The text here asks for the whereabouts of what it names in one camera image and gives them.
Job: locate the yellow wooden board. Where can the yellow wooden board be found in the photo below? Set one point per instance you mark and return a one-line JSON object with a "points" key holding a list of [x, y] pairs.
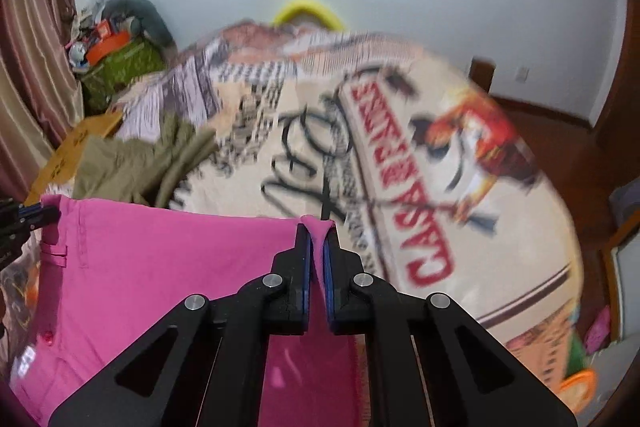
{"points": [[60, 157]]}

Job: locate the pink plastic item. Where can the pink plastic item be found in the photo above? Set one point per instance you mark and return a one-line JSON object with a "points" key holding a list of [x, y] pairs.
{"points": [[599, 329]]}

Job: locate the orange box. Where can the orange box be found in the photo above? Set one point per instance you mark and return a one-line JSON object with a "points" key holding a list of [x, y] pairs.
{"points": [[107, 44]]}

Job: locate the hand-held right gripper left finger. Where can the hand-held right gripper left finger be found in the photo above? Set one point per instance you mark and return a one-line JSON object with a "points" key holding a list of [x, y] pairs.
{"points": [[306, 279]]}

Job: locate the pink pants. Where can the pink pants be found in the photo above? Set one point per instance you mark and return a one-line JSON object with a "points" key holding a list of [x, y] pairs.
{"points": [[150, 267]]}

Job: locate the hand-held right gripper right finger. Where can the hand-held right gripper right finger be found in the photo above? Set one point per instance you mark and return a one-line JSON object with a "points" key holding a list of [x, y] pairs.
{"points": [[328, 279]]}

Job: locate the green patterned bag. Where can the green patterned bag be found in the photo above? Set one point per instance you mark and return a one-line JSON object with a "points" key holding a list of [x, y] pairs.
{"points": [[120, 62]]}

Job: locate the printed blanket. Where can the printed blanket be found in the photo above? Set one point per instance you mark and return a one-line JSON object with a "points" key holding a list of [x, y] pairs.
{"points": [[400, 157]]}

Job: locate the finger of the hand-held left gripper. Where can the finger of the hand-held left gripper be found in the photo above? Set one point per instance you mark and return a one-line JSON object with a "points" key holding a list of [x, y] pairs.
{"points": [[36, 213]]}

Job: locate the pink curtain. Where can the pink curtain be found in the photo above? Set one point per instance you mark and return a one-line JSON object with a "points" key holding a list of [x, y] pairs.
{"points": [[30, 57]]}

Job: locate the wooden door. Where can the wooden door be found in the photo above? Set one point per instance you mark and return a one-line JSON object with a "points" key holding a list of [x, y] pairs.
{"points": [[632, 107]]}

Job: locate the olive green garment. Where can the olive green garment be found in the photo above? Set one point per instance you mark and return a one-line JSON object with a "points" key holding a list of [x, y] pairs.
{"points": [[125, 167]]}

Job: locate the wooden framed cabinet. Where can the wooden framed cabinet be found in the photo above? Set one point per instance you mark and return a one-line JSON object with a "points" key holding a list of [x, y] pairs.
{"points": [[627, 277]]}

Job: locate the orange plastic item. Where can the orange plastic item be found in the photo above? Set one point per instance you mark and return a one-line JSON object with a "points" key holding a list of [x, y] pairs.
{"points": [[579, 384]]}

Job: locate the white wall socket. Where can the white wall socket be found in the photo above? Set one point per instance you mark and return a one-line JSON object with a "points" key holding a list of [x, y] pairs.
{"points": [[522, 74]]}

